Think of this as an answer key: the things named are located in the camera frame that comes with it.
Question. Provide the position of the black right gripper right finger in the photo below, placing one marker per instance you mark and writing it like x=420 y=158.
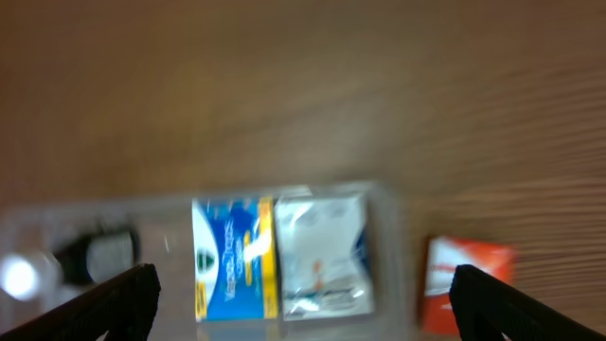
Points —
x=487 y=309

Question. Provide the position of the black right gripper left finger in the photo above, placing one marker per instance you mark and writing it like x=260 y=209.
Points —
x=122 y=308

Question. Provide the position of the black tube white cap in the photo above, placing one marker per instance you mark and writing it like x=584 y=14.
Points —
x=98 y=256

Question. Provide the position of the red medicine box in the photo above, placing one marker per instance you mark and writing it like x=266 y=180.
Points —
x=443 y=255

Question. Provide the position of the orange tube white cap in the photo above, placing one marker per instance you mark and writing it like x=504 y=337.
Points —
x=29 y=275

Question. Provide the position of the blue Vicks VapoDrops box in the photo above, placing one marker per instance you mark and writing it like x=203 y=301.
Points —
x=235 y=259

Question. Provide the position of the white bandage box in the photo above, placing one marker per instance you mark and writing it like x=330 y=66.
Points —
x=324 y=257

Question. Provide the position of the clear plastic container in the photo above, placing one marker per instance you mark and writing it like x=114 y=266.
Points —
x=164 y=226

